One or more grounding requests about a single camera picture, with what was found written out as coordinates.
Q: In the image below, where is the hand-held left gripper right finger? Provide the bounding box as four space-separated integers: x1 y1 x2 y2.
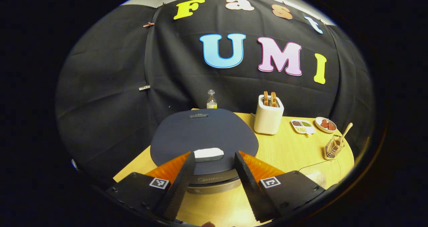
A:
234 151 325 223

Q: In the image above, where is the black backdrop cloth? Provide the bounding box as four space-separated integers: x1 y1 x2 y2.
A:
55 0 375 187

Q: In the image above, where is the white divided dish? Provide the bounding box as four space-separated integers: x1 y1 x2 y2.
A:
291 119 316 136

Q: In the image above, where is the round white plate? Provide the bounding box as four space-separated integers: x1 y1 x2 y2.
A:
315 117 337 134

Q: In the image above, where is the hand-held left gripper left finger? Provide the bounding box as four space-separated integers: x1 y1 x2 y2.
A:
106 151 196 222

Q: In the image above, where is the white toaster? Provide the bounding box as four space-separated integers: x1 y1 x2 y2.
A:
253 94 285 135

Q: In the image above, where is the metal wire chopstick holder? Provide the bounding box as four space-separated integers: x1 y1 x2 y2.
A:
323 135 345 160

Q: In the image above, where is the clear plastic tray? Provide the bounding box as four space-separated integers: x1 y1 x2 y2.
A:
299 160 345 189

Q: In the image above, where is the small glass bottle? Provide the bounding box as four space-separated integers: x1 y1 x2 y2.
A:
206 89 218 109

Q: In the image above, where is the dark grey rice cooker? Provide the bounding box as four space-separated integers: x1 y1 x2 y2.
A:
150 108 259 195

